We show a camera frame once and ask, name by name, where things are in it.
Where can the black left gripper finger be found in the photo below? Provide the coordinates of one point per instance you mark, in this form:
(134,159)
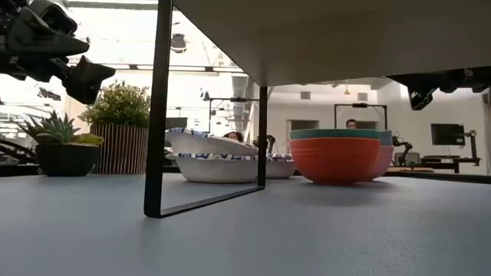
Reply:
(46,38)
(88,82)

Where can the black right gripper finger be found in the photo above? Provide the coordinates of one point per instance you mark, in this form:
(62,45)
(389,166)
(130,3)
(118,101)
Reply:
(420,99)
(414,80)

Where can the black background robot arm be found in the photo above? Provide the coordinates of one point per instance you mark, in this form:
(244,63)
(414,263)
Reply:
(402,147)
(269,142)

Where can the dark background table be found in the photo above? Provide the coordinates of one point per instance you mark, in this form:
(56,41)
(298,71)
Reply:
(450,160)

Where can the bushy plant in striped pot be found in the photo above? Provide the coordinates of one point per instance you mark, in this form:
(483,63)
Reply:
(120,145)

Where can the pink plastic bowl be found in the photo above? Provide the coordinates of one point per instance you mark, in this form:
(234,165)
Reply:
(383,161)

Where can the person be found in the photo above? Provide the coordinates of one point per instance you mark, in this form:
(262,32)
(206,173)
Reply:
(234,136)
(351,123)

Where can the green plastic bowl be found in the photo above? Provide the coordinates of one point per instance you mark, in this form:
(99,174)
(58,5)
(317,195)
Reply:
(333,133)

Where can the black ceiling lamp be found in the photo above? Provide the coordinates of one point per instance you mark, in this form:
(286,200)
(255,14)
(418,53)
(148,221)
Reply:
(178,43)

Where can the orange plastic bowl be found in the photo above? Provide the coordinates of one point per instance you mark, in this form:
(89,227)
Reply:
(333,161)

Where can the black wall monitor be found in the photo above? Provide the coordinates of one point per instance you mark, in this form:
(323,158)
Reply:
(447,134)

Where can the black camera rig frame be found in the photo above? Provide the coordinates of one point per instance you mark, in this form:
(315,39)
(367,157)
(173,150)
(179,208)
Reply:
(360,105)

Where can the black table frame rail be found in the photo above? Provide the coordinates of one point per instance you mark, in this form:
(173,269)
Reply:
(441,177)

